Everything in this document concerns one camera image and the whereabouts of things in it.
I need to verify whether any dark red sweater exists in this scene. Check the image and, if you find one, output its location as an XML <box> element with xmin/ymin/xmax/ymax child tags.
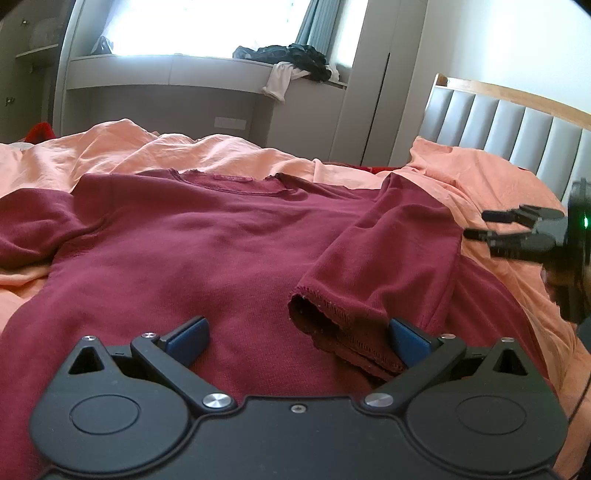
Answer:
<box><xmin>1</xmin><ymin>170</ymin><xmax>546</xmax><ymax>479</ymax></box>

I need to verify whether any dark clothes pile on sill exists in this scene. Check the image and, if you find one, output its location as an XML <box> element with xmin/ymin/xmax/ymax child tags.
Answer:
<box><xmin>232</xmin><ymin>44</ymin><xmax>332</xmax><ymax>82</ymax></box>

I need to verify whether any grey padded headboard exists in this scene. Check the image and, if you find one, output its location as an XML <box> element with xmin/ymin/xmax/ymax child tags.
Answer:
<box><xmin>419</xmin><ymin>74</ymin><xmax>590</xmax><ymax>203</ymax></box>

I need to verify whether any tall grey wardrobe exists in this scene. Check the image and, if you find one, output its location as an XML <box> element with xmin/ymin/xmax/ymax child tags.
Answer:
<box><xmin>329</xmin><ymin>1</ymin><xmax>428</xmax><ymax>166</ymax></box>

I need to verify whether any orange bed sheet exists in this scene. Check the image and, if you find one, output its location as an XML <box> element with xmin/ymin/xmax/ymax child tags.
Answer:
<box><xmin>1</xmin><ymin>120</ymin><xmax>590</xmax><ymax>476</ymax></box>

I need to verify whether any small red object on bed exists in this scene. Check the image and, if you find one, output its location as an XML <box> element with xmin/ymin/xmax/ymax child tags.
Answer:
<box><xmin>24</xmin><ymin>121</ymin><xmax>56</xmax><ymax>145</ymax></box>

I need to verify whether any grey window sill bench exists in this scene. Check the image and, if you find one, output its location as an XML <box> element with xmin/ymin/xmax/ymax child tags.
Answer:
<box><xmin>54</xmin><ymin>55</ymin><xmax>346</xmax><ymax>160</ymax></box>

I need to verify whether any grey curtain right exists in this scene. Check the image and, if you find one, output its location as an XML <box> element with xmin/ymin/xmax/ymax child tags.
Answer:
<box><xmin>295</xmin><ymin>0</ymin><xmax>341</xmax><ymax>54</ymax></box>

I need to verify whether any white cloth hanging off sill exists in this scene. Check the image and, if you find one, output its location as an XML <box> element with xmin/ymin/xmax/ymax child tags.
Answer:
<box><xmin>262</xmin><ymin>62</ymin><xmax>310</xmax><ymax>103</ymax></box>

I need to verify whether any open shelf cabinet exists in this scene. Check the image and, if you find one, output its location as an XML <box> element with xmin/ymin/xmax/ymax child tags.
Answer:
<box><xmin>1</xmin><ymin>1</ymin><xmax>74</xmax><ymax>143</ymax></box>

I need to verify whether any white wall socket plate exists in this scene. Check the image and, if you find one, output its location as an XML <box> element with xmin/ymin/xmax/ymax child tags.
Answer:
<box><xmin>213</xmin><ymin>117</ymin><xmax>247</xmax><ymax>131</ymax></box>

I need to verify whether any window with grey frame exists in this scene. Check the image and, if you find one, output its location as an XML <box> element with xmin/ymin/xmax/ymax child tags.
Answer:
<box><xmin>99</xmin><ymin>0</ymin><xmax>367</xmax><ymax>67</ymax></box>

